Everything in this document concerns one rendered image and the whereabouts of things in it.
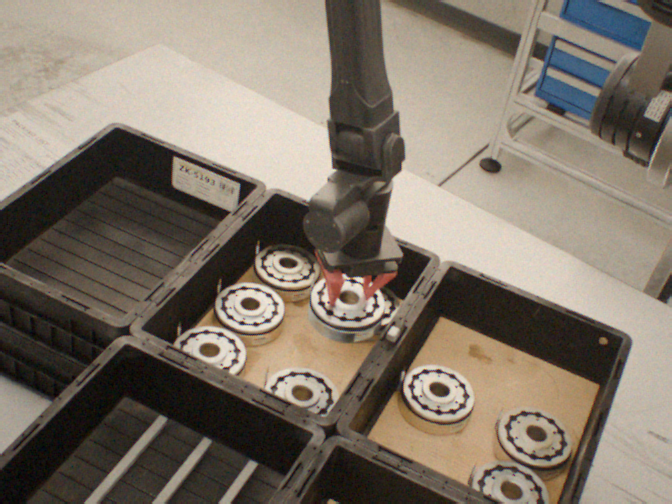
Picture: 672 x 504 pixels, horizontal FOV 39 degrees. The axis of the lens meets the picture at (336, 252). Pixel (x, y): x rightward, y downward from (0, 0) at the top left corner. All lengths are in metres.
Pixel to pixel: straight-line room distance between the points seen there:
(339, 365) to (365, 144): 0.40
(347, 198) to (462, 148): 2.41
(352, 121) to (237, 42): 2.83
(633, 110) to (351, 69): 0.56
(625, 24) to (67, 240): 2.00
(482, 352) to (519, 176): 2.02
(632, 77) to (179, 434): 0.83
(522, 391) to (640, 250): 1.91
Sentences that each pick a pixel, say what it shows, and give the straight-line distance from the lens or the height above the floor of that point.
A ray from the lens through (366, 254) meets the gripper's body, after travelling 1.22.
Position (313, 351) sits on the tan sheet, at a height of 0.83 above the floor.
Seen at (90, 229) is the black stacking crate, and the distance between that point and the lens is 1.58.
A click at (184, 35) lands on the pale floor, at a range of 3.94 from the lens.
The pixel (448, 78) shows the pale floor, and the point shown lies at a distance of 3.95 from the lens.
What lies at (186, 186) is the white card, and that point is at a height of 0.87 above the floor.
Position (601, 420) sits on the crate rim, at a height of 0.93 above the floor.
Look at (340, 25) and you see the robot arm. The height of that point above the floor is 1.36.
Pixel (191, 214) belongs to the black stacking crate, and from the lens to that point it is 1.62.
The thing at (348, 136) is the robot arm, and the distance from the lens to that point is 1.14.
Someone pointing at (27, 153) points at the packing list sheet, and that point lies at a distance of 1.98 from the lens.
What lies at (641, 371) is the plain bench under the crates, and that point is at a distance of 1.76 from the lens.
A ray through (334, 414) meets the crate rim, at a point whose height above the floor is 0.93.
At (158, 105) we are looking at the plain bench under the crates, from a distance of 2.14.
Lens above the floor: 1.83
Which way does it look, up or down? 39 degrees down
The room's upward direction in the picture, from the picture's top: 11 degrees clockwise
